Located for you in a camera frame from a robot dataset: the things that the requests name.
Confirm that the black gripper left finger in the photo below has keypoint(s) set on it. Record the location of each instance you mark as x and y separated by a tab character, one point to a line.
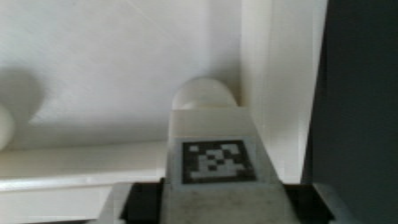
131	206

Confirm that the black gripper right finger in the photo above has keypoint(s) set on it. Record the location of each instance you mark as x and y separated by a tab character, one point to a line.
318	206

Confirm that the white table leg with tag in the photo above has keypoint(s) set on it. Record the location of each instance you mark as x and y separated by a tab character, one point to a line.
222	189

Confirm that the white square tabletop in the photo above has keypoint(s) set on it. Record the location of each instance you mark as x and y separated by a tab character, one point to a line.
97	56

